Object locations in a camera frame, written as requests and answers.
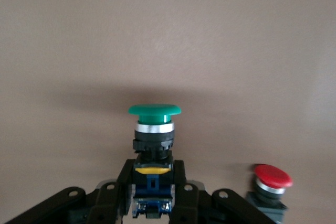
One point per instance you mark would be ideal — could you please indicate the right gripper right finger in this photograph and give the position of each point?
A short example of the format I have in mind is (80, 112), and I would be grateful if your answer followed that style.
(189, 203)

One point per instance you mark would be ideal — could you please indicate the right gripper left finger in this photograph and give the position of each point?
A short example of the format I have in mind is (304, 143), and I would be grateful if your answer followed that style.
(110, 200)

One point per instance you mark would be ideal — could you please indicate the green push button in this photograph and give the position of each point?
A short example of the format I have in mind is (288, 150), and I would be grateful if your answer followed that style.
(155, 111)

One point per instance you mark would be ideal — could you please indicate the red push button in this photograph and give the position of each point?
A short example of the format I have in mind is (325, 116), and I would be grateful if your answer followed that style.
(273, 175)

